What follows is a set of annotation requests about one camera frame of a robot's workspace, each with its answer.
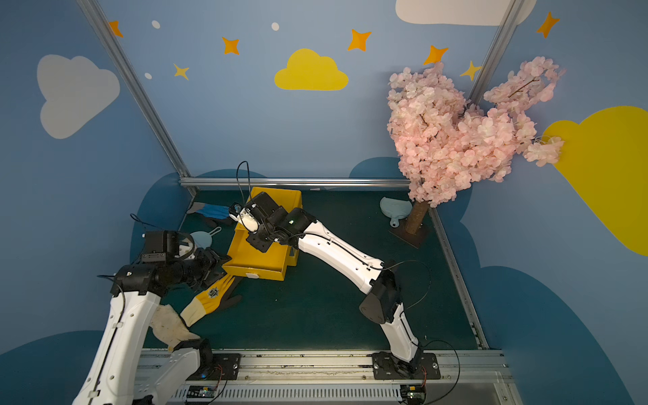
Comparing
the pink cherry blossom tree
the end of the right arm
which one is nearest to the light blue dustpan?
A: the pink cherry blossom tree

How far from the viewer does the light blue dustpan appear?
1138mm

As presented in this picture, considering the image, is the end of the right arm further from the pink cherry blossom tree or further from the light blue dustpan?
the light blue dustpan
